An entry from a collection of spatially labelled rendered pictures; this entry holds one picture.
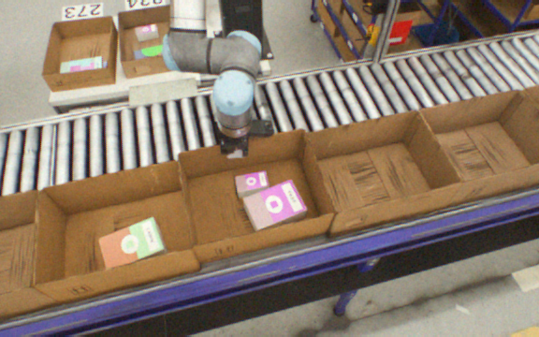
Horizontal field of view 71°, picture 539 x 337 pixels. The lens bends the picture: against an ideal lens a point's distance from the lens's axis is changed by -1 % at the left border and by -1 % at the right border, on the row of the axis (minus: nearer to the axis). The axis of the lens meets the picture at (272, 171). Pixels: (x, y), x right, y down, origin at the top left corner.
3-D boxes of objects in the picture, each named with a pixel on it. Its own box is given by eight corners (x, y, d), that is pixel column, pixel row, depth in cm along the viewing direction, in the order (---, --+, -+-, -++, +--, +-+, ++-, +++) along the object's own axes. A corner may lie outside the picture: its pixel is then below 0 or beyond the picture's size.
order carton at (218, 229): (299, 155, 131) (305, 126, 116) (327, 234, 118) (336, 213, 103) (185, 179, 125) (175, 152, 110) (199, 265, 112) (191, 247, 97)
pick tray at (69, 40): (119, 32, 193) (112, 15, 184) (115, 84, 172) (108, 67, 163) (62, 39, 190) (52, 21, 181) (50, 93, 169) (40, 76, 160)
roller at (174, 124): (177, 104, 172) (175, 96, 168) (194, 202, 144) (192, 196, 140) (166, 107, 171) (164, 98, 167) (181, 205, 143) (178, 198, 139)
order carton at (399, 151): (402, 140, 138) (417, 109, 124) (443, 210, 122) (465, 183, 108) (299, 163, 132) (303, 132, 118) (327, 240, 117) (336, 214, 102)
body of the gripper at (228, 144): (216, 134, 112) (212, 114, 101) (244, 128, 113) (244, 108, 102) (222, 157, 110) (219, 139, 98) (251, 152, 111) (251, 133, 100)
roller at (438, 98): (414, 59, 188) (415, 52, 184) (470, 139, 161) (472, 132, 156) (404, 63, 189) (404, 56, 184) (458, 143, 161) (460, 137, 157)
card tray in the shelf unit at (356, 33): (341, 21, 265) (343, 7, 257) (381, 14, 270) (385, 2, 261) (364, 58, 244) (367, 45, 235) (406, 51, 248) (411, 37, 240)
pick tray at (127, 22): (178, 21, 198) (174, 3, 190) (188, 68, 178) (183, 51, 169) (123, 29, 194) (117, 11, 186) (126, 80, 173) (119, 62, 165)
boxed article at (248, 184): (235, 183, 125) (234, 176, 121) (265, 177, 126) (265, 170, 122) (239, 197, 122) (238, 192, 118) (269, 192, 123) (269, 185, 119)
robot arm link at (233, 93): (256, 70, 86) (250, 108, 83) (255, 99, 98) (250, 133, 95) (216, 64, 86) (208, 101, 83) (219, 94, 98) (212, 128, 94)
